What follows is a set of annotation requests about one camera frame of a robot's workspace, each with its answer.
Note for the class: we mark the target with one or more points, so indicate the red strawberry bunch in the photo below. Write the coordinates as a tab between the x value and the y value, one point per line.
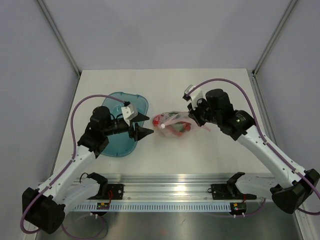
175	125

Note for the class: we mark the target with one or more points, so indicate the clear pink zip top bag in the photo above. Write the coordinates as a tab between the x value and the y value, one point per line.
177	122

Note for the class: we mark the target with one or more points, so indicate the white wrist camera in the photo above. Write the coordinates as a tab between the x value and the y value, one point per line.
193	94
129	113

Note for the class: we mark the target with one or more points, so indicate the right aluminium frame post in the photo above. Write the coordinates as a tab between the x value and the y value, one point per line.
275	36

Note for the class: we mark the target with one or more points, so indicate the aluminium mounting rail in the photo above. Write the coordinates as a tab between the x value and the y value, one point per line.
190	187

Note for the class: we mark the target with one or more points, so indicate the white slotted cable duct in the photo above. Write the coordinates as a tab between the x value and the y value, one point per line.
135	207

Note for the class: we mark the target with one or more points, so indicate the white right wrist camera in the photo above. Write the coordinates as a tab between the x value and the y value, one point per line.
193	94

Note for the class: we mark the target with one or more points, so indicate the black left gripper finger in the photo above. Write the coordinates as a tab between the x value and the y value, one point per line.
139	118
140	132

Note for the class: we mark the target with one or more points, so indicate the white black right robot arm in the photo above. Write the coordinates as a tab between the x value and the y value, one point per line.
293	184

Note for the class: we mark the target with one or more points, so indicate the blue transparent plastic tray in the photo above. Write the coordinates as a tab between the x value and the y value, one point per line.
120	144

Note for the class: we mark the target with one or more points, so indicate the left aluminium frame post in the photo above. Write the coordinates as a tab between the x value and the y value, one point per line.
49	18

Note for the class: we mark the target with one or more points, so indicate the aluminium frame post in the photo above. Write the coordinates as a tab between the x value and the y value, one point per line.
49	18
275	36

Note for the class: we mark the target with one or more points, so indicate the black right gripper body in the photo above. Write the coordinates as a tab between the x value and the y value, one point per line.
203	114

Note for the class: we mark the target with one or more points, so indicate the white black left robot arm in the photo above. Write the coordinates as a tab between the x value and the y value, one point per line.
47	205

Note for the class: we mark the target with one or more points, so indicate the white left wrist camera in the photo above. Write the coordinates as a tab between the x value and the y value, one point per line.
129	113

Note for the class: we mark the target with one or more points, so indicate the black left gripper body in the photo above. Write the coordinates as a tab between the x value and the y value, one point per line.
117	127

